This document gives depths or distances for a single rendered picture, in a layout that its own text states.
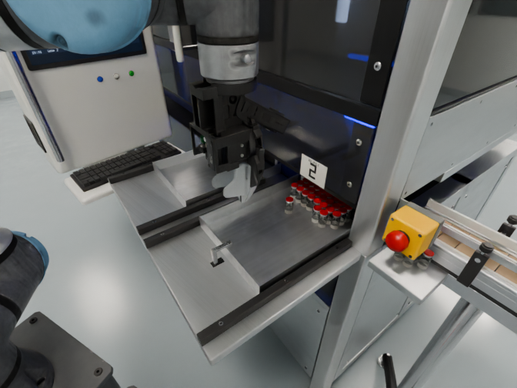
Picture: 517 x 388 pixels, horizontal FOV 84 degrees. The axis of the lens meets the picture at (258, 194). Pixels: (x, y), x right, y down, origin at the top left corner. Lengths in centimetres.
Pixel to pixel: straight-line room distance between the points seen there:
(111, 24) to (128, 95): 110
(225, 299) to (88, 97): 92
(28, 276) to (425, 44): 76
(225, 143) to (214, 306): 35
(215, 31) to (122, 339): 152
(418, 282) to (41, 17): 71
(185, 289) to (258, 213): 28
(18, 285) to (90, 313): 120
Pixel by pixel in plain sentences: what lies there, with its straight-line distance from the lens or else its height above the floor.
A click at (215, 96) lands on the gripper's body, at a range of 38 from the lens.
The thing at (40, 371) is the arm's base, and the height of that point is 83.
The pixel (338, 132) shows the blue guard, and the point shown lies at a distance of 63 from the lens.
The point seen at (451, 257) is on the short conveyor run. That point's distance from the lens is 75.
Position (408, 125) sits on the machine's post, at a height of 120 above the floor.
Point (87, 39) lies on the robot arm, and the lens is 23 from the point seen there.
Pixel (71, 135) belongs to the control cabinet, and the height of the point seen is 94.
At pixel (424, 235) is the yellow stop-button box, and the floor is 103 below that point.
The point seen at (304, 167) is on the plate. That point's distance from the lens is 74.
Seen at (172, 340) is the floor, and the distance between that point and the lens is 161.
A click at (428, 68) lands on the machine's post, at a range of 52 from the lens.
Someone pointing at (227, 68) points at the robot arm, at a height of 131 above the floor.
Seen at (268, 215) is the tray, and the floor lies 88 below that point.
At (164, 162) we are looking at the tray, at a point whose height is 90.
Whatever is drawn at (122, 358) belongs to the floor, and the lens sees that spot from 165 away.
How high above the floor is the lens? 139
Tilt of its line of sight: 36 degrees down
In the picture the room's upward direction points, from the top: straight up
